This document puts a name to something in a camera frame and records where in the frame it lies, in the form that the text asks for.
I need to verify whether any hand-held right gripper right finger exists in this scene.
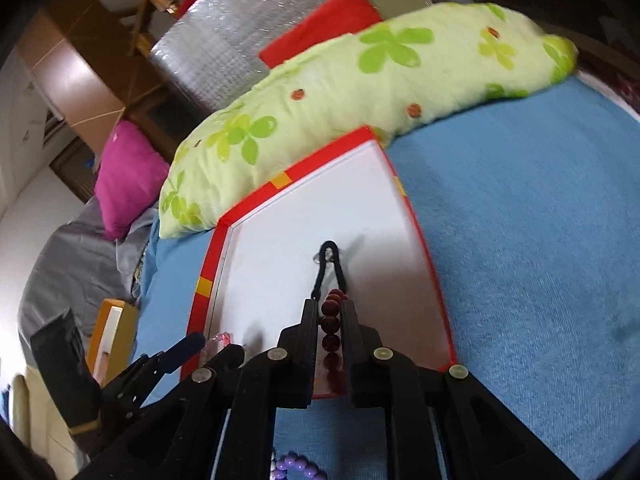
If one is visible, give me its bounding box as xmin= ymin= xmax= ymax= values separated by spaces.
xmin=343 ymin=299 xmax=582 ymax=480

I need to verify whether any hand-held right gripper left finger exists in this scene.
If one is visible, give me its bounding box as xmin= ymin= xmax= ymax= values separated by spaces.
xmin=75 ymin=299 xmax=319 ymax=480

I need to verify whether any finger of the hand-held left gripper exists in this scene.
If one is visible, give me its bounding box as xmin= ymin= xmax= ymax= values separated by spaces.
xmin=100 ymin=332 xmax=207 ymax=413

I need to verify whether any dark red bead bracelet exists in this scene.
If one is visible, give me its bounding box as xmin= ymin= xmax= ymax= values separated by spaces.
xmin=311 ymin=241 xmax=351 ymax=396

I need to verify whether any clear pink bead bracelet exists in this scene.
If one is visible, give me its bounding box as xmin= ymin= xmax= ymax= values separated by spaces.
xmin=202 ymin=332 xmax=236 ymax=361

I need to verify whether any red-edged white box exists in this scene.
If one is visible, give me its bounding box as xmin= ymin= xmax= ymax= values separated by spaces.
xmin=181 ymin=126 xmax=458 ymax=401

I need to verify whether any yellow box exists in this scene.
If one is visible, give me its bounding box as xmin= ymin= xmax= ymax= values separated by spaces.
xmin=86 ymin=299 xmax=141 ymax=386

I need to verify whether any grey blanket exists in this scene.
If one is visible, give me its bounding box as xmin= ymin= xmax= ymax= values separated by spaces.
xmin=17 ymin=195 xmax=161 ymax=361

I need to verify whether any magenta pillow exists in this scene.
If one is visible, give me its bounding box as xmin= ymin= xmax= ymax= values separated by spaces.
xmin=94 ymin=120 xmax=171 ymax=241

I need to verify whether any blue bed sheet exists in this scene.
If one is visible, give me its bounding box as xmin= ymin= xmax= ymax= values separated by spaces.
xmin=131 ymin=75 xmax=640 ymax=480

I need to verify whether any green floral pillow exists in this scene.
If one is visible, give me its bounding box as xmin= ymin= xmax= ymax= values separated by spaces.
xmin=159 ymin=2 xmax=580 ymax=240

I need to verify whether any red pillow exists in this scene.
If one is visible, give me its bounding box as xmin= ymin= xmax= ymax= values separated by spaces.
xmin=259 ymin=0 xmax=385 ymax=69

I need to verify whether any silver bubble foil mat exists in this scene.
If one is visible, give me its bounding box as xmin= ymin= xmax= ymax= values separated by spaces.
xmin=150 ymin=0 xmax=436 ymax=117

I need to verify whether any wooden chair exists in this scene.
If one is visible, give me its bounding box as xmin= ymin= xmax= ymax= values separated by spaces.
xmin=117 ymin=0 xmax=182 ymax=57

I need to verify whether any purple bead bracelet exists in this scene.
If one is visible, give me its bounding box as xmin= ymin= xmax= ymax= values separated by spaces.
xmin=270 ymin=452 xmax=329 ymax=480

